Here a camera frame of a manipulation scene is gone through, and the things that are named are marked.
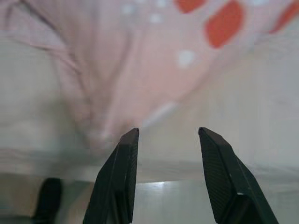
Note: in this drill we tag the robot left leg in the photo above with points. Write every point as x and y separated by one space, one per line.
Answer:
47 198

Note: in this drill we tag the pink pillow with orange squares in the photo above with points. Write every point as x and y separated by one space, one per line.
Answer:
140 58

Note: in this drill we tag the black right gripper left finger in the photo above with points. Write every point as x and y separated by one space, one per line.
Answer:
114 182

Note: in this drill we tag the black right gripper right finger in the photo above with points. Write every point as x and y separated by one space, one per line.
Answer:
224 177

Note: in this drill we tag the mattress with white sheet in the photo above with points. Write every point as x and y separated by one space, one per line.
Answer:
257 116

